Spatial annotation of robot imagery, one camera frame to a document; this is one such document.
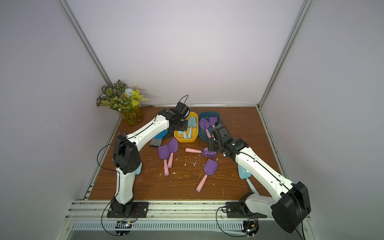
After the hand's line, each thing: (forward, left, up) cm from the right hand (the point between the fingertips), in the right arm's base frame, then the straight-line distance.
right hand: (212, 139), depth 79 cm
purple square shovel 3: (+1, +4, -17) cm, 18 cm away
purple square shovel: (+27, -2, -17) cm, 32 cm away
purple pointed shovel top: (+23, +4, -16) cm, 28 cm away
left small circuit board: (-39, +45, -21) cm, 63 cm away
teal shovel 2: (-12, -20, -19) cm, 30 cm away
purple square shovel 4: (-9, +1, -18) cm, 20 cm away
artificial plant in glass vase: (+27, +56, +3) cm, 63 cm away
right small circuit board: (-37, -18, -21) cm, 47 cm away
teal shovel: (+13, +18, -15) cm, 27 cm away
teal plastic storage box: (+17, +6, -19) cm, 26 cm away
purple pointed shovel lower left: (+4, +25, -17) cm, 31 cm away
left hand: (+12, +16, -4) cm, 20 cm away
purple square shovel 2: (+1, +31, -17) cm, 35 cm away
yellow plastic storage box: (+10, +20, -14) cm, 26 cm away
